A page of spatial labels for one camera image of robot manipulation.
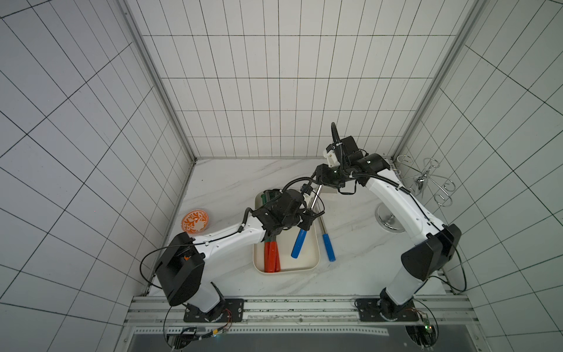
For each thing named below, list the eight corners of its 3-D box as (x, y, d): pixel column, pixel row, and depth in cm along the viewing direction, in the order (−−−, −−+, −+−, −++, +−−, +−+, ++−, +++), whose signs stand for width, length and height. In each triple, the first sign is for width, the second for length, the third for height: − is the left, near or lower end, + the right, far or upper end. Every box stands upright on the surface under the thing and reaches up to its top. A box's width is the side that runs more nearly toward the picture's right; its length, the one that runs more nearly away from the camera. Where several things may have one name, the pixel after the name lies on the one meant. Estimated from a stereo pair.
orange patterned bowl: (183, 233, 94) (179, 228, 90) (189, 215, 99) (185, 209, 95) (205, 233, 94) (202, 228, 90) (210, 215, 99) (207, 209, 95)
